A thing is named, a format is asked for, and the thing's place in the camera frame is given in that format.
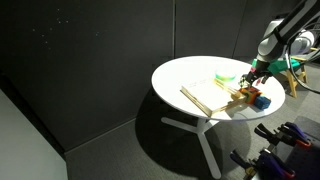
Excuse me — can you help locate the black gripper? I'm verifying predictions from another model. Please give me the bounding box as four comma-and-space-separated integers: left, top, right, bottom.
248, 63, 270, 87

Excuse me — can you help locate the wooden tray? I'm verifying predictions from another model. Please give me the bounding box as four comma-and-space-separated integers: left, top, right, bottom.
180, 78, 248, 118

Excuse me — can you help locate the blue cube block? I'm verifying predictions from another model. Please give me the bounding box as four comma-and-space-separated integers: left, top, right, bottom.
253, 95, 272, 111

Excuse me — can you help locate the green translucent bowl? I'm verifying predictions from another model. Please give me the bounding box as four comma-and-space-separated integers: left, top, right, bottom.
214, 69, 238, 83

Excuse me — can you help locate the wooden chair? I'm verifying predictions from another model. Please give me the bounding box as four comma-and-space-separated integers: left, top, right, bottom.
275, 46, 320, 99

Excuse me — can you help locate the black purple spring clamp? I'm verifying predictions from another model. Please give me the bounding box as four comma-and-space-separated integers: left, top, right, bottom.
258, 148, 297, 180
229, 148, 264, 180
254, 122, 292, 148
278, 121, 313, 149

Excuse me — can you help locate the black perforated board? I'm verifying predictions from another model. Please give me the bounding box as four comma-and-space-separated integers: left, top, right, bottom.
276, 115, 320, 180

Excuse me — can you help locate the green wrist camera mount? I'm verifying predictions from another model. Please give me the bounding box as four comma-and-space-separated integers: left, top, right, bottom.
251, 57, 302, 76

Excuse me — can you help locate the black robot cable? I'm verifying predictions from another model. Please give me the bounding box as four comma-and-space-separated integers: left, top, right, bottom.
285, 19, 320, 95

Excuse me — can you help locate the white table pedestal base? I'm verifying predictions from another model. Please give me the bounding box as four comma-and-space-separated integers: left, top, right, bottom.
161, 116, 223, 180

